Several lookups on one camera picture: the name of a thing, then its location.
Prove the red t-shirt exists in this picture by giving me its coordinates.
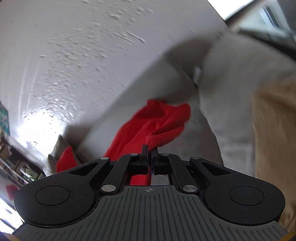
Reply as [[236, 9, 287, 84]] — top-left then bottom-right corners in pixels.
[[55, 99, 192, 186]]

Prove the grey sofa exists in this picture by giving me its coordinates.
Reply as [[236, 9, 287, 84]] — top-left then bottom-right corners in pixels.
[[43, 32, 296, 179]]

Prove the bookshelf with books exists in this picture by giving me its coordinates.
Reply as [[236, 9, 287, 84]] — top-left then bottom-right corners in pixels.
[[1, 133, 45, 188]]

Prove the red wall decoration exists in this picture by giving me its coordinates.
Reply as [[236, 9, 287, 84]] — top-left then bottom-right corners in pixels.
[[6, 184, 19, 200]]

